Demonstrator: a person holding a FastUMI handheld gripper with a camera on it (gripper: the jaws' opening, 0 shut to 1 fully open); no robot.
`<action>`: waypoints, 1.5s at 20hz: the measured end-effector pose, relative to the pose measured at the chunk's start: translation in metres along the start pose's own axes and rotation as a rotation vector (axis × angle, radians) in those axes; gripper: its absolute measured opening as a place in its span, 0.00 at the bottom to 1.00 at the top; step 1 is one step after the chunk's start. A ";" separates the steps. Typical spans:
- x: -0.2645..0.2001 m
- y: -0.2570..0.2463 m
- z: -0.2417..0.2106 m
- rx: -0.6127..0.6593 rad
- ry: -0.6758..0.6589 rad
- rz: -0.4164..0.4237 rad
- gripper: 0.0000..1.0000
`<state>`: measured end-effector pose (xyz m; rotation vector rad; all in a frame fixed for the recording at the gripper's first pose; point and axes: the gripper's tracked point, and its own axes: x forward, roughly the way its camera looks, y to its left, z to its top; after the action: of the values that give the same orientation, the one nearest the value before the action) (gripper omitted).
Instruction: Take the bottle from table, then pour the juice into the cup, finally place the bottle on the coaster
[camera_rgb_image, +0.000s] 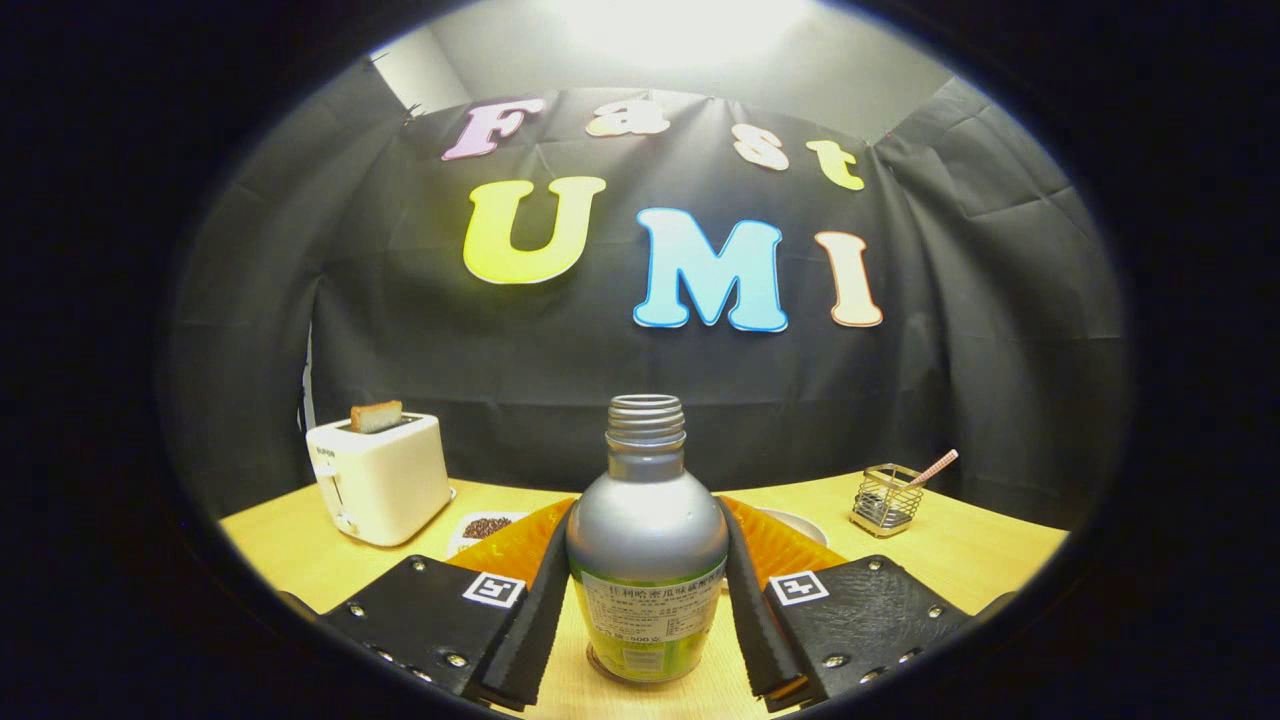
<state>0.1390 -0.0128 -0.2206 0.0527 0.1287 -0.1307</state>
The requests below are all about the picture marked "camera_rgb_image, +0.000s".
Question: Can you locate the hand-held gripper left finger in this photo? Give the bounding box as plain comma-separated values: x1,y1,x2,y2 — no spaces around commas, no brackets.
285,497,579,713

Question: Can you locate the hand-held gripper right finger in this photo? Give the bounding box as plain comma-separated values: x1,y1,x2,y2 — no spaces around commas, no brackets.
715,495,1016,713

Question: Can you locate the silver bottle with green label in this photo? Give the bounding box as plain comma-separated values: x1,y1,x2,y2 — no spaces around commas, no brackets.
565,394,730,685

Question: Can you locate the white oval plate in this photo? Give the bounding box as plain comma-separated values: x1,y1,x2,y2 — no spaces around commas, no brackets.
755,507,830,549

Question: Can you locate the white divided dish with beans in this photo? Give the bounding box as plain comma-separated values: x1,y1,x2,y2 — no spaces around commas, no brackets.
447,511,531,559

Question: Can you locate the white toaster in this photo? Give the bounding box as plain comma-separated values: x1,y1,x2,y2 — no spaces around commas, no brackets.
305,412,456,548

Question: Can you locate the striped straw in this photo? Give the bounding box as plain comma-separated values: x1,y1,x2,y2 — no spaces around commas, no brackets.
905,449,960,491

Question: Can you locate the wooden table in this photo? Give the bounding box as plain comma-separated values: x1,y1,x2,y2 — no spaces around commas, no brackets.
218,470,1071,720

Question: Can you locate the black backdrop cloth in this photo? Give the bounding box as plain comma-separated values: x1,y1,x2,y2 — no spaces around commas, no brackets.
160,60,1136,531

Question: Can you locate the toast slice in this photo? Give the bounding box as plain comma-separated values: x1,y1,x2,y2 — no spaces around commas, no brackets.
349,400,405,435

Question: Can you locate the wire basket holder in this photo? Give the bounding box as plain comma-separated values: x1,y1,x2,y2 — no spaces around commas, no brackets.
851,463,926,539

